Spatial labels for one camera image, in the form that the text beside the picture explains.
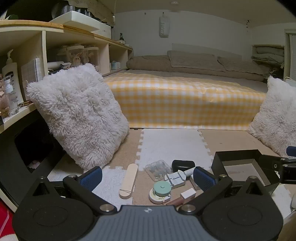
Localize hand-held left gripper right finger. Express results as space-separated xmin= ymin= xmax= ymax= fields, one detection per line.
xmin=178 ymin=166 xmax=266 ymax=215

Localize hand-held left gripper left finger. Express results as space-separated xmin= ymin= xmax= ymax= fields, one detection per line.
xmin=30 ymin=166 xmax=117 ymax=215

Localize white eraser block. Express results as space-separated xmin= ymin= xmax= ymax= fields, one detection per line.
xmin=165 ymin=188 xmax=197 ymax=205

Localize black cardboard box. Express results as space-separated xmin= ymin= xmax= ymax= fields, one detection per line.
xmin=211 ymin=149 xmax=281 ymax=193

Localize black oval case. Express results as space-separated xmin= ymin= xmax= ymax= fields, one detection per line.
xmin=171 ymin=159 xmax=195 ymax=173

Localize white clamp tool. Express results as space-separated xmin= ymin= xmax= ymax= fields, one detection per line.
xmin=165 ymin=170 xmax=186 ymax=189

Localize wooden stick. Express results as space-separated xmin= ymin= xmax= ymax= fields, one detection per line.
xmin=119 ymin=163 xmax=138 ymax=200

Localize green round tape measure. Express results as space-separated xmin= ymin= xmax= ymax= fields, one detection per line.
xmin=154 ymin=181 xmax=171 ymax=197

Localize clear plastic case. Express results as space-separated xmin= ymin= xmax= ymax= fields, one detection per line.
xmin=145 ymin=160 xmax=173 ymax=182

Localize yellow round tape measure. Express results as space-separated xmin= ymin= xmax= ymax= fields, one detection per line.
xmin=149 ymin=188 xmax=171 ymax=204

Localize fluffy white pillow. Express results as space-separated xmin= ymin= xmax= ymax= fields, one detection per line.
xmin=247 ymin=76 xmax=296 ymax=158
xmin=26 ymin=63 xmax=130 ymax=169

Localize tan and white foam mat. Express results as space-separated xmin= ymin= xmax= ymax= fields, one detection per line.
xmin=47 ymin=127 xmax=296 ymax=209

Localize yellow checked bed cover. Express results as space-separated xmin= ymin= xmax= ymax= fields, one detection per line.
xmin=103 ymin=72 xmax=266 ymax=131

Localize grey mattress sheet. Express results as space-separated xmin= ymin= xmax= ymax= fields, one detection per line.
xmin=125 ymin=69 xmax=269 ymax=93

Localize red cloth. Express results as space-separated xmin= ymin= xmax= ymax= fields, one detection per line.
xmin=0 ymin=199 xmax=16 ymax=241

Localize white framed window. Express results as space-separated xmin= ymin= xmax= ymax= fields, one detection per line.
xmin=284 ymin=29 xmax=296 ymax=81

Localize folded beige blankets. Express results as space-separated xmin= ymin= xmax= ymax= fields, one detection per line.
xmin=252 ymin=46 xmax=285 ymax=67

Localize small brown bed pillow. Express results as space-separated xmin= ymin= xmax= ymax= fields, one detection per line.
xmin=217 ymin=56 xmax=264 ymax=75

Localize clear glass bottle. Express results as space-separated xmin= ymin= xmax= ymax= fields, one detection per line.
xmin=2 ymin=76 xmax=19 ymax=116

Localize grid patterned notebook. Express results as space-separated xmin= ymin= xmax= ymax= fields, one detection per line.
xmin=21 ymin=58 xmax=43 ymax=101

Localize large brown bed pillow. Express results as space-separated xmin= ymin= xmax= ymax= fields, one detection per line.
xmin=167 ymin=50 xmax=226 ymax=72

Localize clear plush doll display box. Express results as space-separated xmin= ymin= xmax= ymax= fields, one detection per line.
xmin=84 ymin=46 xmax=100 ymax=72
xmin=58 ymin=45 xmax=85 ymax=67

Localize white pump lotion bottle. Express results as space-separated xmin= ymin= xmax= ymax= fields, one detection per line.
xmin=2 ymin=50 xmax=21 ymax=102

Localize wooden shelf unit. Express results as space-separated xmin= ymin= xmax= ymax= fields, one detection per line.
xmin=0 ymin=20 xmax=134 ymax=135

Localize white hanging pouch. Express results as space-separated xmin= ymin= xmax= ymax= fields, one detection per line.
xmin=159 ymin=13 xmax=170 ymax=39

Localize white flat box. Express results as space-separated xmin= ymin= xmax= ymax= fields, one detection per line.
xmin=50 ymin=10 xmax=111 ymax=39

